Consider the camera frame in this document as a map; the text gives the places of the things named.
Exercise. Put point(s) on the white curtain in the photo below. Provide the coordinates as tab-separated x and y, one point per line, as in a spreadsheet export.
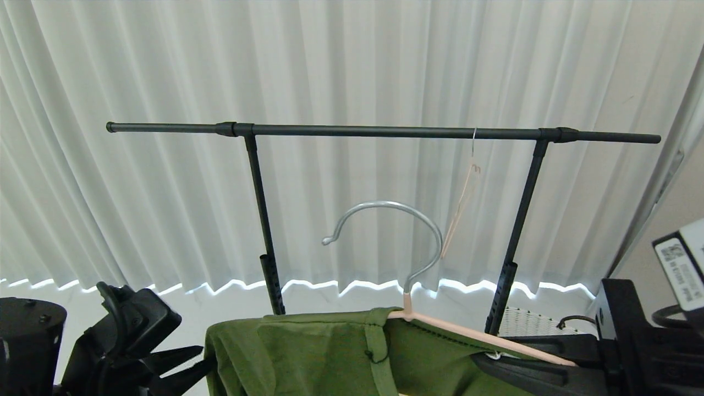
357	66

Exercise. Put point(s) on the pink clothes hanger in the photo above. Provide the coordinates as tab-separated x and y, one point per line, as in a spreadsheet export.
385	204
458	213

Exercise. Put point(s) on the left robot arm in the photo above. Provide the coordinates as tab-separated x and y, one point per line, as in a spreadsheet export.
27	346

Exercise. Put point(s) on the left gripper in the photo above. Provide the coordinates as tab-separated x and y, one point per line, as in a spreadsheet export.
104	368

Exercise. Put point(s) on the black clothes rack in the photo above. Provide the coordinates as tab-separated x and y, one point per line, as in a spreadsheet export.
385	131

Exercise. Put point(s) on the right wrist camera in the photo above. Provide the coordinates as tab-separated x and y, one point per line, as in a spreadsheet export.
682	264

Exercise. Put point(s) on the white laundry basket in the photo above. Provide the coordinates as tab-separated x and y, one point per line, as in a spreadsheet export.
528	324

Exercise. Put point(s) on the green long-sleeved shirt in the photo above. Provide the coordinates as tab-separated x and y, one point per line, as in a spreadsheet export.
308	357

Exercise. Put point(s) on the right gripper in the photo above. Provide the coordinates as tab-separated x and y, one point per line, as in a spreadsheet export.
632	357

